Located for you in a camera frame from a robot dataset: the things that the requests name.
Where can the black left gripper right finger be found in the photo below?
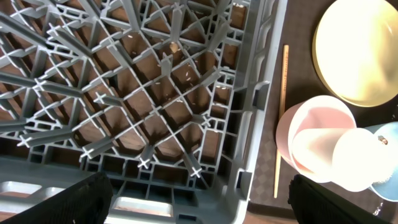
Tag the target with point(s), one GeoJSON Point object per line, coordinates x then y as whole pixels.
{"type": "Point", "coordinates": [314, 204]}

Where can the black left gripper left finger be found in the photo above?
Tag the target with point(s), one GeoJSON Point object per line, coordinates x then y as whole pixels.
{"type": "Point", "coordinates": [85, 202]}

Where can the white cup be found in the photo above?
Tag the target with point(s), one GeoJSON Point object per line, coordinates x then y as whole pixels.
{"type": "Point", "coordinates": [353, 158]}

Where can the light blue bowl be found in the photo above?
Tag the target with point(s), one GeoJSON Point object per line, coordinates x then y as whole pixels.
{"type": "Point", "coordinates": [387, 135]}

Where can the pink bowl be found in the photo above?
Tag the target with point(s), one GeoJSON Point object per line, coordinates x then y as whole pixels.
{"type": "Point", "coordinates": [318, 112]}

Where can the dark brown serving tray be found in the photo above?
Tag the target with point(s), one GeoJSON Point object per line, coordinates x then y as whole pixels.
{"type": "Point", "coordinates": [301, 19]}

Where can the grey plastic dish rack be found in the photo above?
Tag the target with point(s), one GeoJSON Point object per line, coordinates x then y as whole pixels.
{"type": "Point", "coordinates": [167, 98]}

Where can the yellow plate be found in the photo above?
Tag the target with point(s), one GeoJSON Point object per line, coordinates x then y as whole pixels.
{"type": "Point", "coordinates": [354, 51]}

